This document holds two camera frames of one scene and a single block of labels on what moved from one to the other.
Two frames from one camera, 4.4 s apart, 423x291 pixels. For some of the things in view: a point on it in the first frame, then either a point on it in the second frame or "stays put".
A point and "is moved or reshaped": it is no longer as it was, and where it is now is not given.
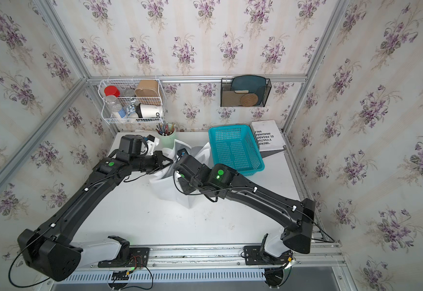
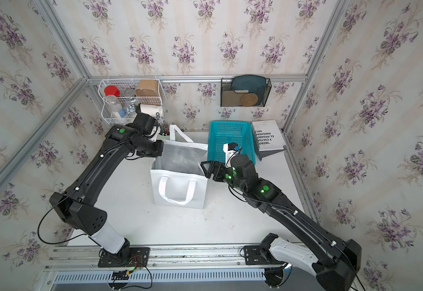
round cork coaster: (249, 99) stays put
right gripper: (184, 185) -> (220, 168)
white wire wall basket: (131, 100) stays put
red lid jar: (111, 90) stays put
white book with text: (267, 134) stays put
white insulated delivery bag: (165, 183) is moved or reshaped
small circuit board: (120, 275) stays put
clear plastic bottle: (113, 106) stays put
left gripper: (159, 158) -> (160, 151)
